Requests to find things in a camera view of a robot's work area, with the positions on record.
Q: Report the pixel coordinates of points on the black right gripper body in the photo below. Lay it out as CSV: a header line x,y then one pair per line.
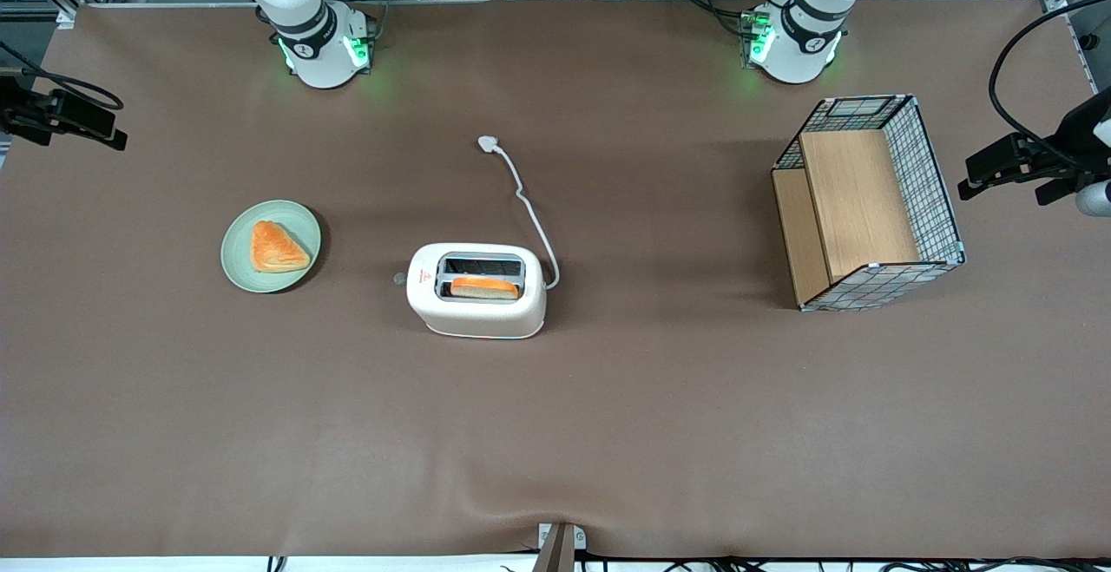
x,y
19,112

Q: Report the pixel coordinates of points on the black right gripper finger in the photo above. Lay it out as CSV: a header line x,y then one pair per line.
x,y
111,141
82,116

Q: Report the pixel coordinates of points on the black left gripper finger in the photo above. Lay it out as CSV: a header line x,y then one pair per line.
x,y
998,160
1055,188

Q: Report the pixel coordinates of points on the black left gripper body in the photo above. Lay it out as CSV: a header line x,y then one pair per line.
x,y
1069,140

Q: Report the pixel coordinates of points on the white two-slot toaster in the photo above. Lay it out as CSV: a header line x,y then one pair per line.
x,y
477,316

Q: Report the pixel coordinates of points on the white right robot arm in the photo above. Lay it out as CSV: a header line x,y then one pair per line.
x,y
317,42

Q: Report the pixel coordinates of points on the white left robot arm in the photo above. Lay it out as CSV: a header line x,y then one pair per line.
x,y
798,42

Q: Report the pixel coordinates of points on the wooden stepped shelf insert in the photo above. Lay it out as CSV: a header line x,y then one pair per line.
x,y
855,199

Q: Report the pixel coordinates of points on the pale green plate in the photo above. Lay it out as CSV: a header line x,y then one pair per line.
x,y
239,259

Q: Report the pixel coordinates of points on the triangular orange pastry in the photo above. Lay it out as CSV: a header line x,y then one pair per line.
x,y
276,248

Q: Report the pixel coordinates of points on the toast slice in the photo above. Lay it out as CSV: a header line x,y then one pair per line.
x,y
484,288

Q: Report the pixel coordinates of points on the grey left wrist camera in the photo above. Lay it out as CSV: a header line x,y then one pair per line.
x,y
1095,199

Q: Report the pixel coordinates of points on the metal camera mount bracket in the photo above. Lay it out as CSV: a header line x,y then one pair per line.
x,y
558,548

